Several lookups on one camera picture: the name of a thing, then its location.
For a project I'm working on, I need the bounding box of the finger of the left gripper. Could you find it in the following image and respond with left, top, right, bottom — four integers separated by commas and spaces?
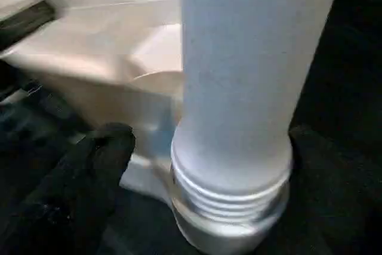
0, 0, 59, 51
0, 57, 101, 151

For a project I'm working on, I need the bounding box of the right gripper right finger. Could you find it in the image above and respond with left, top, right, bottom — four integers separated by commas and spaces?
287, 124, 382, 255

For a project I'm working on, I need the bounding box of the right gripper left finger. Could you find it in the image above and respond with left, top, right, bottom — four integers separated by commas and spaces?
0, 121, 137, 255

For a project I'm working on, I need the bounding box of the white plastic table top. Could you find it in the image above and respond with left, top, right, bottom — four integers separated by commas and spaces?
0, 0, 292, 255

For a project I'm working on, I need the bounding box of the white plastic table leg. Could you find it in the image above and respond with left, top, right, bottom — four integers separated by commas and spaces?
170, 0, 343, 217

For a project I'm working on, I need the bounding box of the black mat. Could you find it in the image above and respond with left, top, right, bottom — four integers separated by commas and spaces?
0, 0, 382, 255

